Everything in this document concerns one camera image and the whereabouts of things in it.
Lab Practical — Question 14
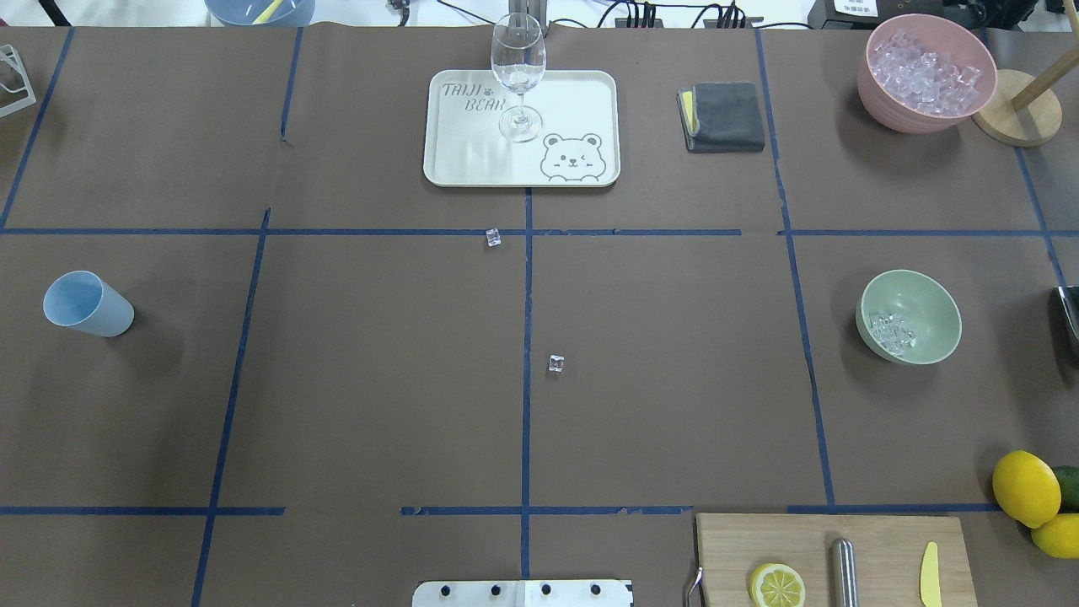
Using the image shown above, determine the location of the blue bowl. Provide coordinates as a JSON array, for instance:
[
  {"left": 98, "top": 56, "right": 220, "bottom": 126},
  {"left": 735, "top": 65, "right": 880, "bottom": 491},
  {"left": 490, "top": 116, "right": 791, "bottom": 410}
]
[{"left": 204, "top": 1, "right": 317, "bottom": 27}]

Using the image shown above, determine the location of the white wire cup rack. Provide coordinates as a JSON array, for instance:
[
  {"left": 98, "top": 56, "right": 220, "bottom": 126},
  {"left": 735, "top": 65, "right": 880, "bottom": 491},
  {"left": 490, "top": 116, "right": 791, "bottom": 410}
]
[{"left": 1, "top": 45, "right": 37, "bottom": 118}]

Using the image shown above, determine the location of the light blue plastic cup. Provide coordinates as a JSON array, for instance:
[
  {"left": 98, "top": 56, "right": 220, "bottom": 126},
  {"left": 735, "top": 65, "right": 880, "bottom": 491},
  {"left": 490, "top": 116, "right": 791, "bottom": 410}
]
[{"left": 42, "top": 271, "right": 135, "bottom": 337}]

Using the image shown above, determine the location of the wooden cutting board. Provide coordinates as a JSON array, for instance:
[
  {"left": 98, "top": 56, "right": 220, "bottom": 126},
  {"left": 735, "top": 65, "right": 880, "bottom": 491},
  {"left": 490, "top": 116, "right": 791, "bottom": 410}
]
[{"left": 696, "top": 513, "right": 978, "bottom": 606}]

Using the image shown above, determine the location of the green ceramic bowl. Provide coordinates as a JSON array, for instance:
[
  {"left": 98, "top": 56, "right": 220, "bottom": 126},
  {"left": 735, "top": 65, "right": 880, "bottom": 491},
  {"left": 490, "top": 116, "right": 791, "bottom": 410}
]
[{"left": 853, "top": 270, "right": 964, "bottom": 365}]

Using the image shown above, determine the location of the yellow lemon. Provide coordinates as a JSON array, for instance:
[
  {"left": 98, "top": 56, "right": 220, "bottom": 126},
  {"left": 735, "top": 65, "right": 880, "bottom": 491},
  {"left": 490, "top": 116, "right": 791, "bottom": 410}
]
[
  {"left": 1030, "top": 513, "right": 1079, "bottom": 560},
  {"left": 991, "top": 449, "right": 1062, "bottom": 529}
]

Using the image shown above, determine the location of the grey folded cloth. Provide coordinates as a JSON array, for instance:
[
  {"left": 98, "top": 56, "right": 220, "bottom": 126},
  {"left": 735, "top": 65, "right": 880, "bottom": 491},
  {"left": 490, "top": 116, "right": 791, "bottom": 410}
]
[{"left": 677, "top": 81, "right": 765, "bottom": 153}]

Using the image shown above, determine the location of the yellow plastic knife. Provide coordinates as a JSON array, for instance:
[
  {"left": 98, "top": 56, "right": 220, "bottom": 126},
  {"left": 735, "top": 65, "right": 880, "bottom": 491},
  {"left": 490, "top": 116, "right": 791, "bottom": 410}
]
[{"left": 920, "top": 541, "right": 942, "bottom": 607}]

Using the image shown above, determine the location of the clear wine glass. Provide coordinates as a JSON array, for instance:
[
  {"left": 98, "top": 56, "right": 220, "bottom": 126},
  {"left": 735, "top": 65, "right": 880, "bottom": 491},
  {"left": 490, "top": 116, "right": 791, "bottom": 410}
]
[{"left": 490, "top": 12, "right": 547, "bottom": 142}]

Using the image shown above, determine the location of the cream bear tray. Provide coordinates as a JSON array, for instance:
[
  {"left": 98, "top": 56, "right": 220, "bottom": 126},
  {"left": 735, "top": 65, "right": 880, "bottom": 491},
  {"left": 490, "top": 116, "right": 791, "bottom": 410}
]
[{"left": 422, "top": 69, "right": 622, "bottom": 188}]

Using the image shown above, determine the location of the pink bowl with ice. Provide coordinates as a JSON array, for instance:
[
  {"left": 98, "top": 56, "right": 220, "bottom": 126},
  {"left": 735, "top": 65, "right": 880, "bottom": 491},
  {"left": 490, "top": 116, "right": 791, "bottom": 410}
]
[{"left": 858, "top": 13, "right": 998, "bottom": 134}]

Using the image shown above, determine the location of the lemon half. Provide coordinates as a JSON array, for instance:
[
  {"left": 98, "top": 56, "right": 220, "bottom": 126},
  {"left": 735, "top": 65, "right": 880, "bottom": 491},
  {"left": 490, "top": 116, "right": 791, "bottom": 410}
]
[{"left": 747, "top": 562, "right": 807, "bottom": 607}]

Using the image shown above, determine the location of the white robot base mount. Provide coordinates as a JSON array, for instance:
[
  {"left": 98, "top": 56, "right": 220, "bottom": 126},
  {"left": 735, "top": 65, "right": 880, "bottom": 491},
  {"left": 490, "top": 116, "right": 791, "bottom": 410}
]
[{"left": 411, "top": 579, "right": 636, "bottom": 606}]

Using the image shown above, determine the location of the steel muddler black cap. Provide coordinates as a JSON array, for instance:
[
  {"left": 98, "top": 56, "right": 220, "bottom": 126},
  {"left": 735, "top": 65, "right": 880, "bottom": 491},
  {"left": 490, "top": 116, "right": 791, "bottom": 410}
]
[{"left": 831, "top": 537, "right": 859, "bottom": 607}]

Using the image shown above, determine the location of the wooden stand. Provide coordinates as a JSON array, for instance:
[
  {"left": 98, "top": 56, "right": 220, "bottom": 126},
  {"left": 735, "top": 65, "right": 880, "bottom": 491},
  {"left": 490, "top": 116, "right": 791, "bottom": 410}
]
[{"left": 974, "top": 1, "right": 1076, "bottom": 148}]

